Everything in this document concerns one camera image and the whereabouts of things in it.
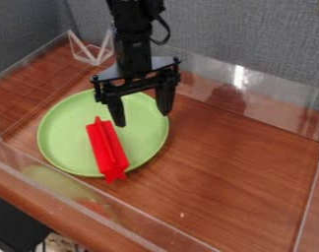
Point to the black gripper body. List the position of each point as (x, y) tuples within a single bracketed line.
[(137, 72)]

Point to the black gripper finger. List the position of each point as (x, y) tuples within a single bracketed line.
[(165, 95), (115, 107)]

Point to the red cross-shaped bar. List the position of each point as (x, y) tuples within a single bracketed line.
[(110, 157)]

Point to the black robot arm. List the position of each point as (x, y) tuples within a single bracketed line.
[(133, 18)]

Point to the green round plate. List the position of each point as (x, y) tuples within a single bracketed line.
[(62, 137)]

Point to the clear acrylic corner bracket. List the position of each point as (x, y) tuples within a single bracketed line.
[(89, 53)]

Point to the clear acrylic enclosure wall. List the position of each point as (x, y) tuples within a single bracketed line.
[(230, 187)]

